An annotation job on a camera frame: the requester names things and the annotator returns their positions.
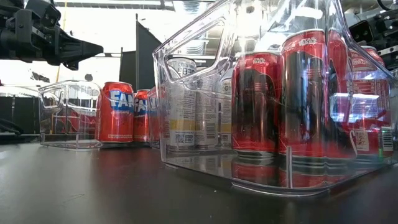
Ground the yellow hanging cord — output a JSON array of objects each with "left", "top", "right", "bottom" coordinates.
[{"left": 55, "top": 9, "right": 68, "bottom": 83}]

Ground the black low partition wall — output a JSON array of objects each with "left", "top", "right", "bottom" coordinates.
[{"left": 0, "top": 96, "right": 40, "bottom": 135}]

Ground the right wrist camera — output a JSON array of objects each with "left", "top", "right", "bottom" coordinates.
[{"left": 348, "top": 19, "right": 374, "bottom": 45}]

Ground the clear plastic storage bin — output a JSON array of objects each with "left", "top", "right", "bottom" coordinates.
[
  {"left": 152, "top": 0, "right": 398, "bottom": 197},
  {"left": 37, "top": 80, "right": 103, "bottom": 149}
]

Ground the black curved cable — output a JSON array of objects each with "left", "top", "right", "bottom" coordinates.
[{"left": 0, "top": 119, "right": 23, "bottom": 137}]

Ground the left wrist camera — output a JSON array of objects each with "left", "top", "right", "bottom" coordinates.
[{"left": 24, "top": 0, "right": 62, "bottom": 29}]

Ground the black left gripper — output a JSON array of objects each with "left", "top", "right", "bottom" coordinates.
[{"left": 0, "top": 6, "right": 104, "bottom": 70}]

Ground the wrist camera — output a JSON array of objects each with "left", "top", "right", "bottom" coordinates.
[
  {"left": 348, "top": 19, "right": 374, "bottom": 45},
  {"left": 24, "top": 0, "right": 62, "bottom": 29}
]

